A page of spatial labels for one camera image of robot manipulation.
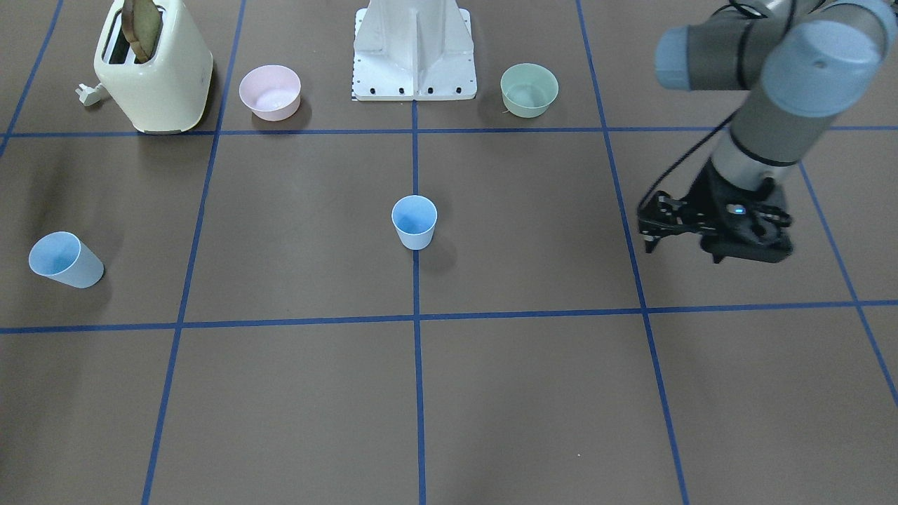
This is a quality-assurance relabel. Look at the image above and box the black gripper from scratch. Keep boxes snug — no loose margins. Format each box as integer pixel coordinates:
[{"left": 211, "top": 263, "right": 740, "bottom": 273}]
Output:
[{"left": 637, "top": 162, "right": 794, "bottom": 263}]

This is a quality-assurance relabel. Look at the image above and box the light blue cup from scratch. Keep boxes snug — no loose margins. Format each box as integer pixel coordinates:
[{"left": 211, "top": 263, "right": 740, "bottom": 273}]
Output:
[
  {"left": 391, "top": 195, "right": 438, "bottom": 250},
  {"left": 28, "top": 231, "right": 105, "bottom": 290}
]

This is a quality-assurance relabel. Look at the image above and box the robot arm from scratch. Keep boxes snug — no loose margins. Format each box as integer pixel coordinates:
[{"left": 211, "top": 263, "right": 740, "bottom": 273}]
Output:
[{"left": 637, "top": 1, "right": 896, "bottom": 263}]

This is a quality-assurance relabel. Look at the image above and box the green bowl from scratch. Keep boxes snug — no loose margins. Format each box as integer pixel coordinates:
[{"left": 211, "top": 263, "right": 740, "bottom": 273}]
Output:
[{"left": 500, "top": 62, "right": 559, "bottom": 119}]

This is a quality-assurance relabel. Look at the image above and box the pink bowl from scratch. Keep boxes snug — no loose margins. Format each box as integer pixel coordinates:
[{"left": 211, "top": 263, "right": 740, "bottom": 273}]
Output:
[{"left": 239, "top": 65, "right": 302, "bottom": 122}]

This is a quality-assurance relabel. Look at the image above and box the cream toaster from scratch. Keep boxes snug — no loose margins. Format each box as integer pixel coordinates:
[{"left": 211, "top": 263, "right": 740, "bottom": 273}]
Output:
[{"left": 93, "top": 1, "right": 214, "bottom": 135}]

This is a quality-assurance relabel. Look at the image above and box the bread slice in toaster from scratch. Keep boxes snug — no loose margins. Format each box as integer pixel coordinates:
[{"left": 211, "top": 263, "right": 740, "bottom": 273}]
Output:
[{"left": 121, "top": 0, "right": 163, "bottom": 64}]

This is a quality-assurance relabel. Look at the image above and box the white toaster plug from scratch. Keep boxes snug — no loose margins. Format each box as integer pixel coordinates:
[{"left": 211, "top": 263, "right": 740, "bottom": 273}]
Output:
[{"left": 76, "top": 83, "right": 109, "bottom": 107}]

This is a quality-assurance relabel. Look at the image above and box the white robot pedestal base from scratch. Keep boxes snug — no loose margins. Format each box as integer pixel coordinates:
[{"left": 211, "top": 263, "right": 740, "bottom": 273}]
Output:
[{"left": 351, "top": 1, "right": 478, "bottom": 102}]

